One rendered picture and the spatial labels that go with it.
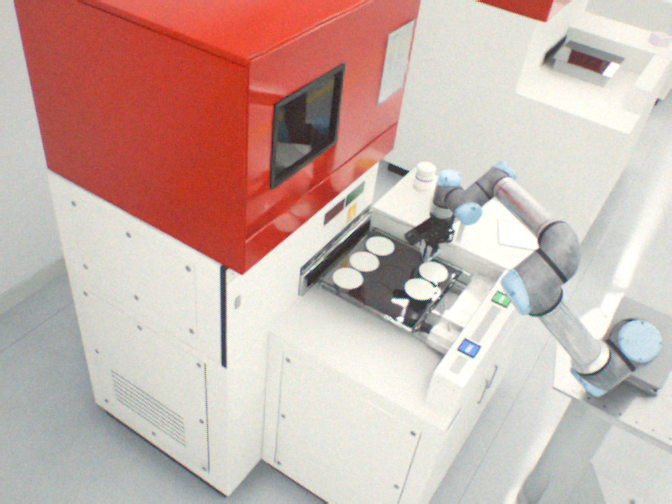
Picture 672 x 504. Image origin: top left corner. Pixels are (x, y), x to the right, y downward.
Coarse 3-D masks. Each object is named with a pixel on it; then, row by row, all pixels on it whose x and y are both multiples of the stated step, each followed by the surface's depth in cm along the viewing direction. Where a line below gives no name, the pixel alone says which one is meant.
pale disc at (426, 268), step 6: (426, 264) 233; (432, 264) 233; (438, 264) 233; (420, 270) 230; (426, 270) 230; (432, 270) 231; (438, 270) 231; (444, 270) 231; (426, 276) 228; (432, 276) 228; (438, 276) 229; (444, 276) 229
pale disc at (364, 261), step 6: (360, 252) 234; (366, 252) 234; (354, 258) 231; (360, 258) 232; (366, 258) 232; (372, 258) 232; (354, 264) 229; (360, 264) 229; (366, 264) 230; (372, 264) 230; (366, 270) 227
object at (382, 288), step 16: (384, 256) 234; (400, 256) 235; (416, 256) 236; (368, 272) 226; (384, 272) 227; (400, 272) 228; (416, 272) 229; (448, 272) 231; (336, 288) 219; (352, 288) 220; (368, 288) 221; (384, 288) 221; (400, 288) 222; (368, 304) 215; (384, 304) 216; (400, 304) 217; (416, 304) 217; (400, 320) 211; (416, 320) 212
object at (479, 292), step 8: (472, 288) 229; (480, 288) 229; (464, 296) 225; (472, 296) 226; (480, 296) 226; (456, 304) 222; (464, 304) 222; (472, 304) 223; (456, 312) 219; (464, 312) 219; (472, 312) 220; (448, 328) 213; (432, 344) 209; (440, 344) 208
